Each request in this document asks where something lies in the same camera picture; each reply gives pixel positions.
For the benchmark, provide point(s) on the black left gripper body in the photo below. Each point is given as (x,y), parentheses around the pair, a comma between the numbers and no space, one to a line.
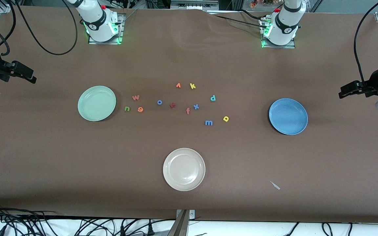
(373,82)

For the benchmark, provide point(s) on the pink foam letter w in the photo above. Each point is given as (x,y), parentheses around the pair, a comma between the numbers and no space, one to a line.
(136,97)

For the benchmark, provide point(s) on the yellow foam letter d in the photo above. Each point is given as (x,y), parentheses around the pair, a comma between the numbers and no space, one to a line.
(226,119)

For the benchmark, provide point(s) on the teal foam letter p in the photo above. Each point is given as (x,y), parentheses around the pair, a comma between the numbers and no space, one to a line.
(212,98)

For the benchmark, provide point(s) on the blue foam letter m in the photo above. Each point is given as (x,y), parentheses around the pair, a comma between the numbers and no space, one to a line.
(209,122)

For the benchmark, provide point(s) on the blue plate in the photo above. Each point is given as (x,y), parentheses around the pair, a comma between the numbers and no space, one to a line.
(288,116)

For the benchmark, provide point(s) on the green plate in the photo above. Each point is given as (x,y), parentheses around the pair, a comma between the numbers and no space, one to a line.
(97,103)

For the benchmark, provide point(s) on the small white paper scrap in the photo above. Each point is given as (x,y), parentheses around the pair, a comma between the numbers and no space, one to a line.
(276,186)

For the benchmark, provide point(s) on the orange decorative object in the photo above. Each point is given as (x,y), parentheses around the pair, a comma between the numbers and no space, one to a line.
(254,4)

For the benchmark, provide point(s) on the brown table cover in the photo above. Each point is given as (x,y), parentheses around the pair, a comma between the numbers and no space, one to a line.
(189,141)

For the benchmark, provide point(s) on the beige plate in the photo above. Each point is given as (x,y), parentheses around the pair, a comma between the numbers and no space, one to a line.
(184,169)

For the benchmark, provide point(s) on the metal background fixture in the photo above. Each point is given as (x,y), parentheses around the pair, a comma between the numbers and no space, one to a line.
(194,4)

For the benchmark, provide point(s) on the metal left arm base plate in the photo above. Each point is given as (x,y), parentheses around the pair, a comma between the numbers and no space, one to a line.
(279,47)

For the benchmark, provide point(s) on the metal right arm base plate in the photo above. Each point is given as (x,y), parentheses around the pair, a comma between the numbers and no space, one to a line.
(105,42)

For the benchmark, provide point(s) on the metal mounting bracket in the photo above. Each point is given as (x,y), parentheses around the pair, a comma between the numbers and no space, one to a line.
(192,214)

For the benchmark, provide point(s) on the grey camera mount bar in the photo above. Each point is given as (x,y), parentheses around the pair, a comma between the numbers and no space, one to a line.
(179,226)

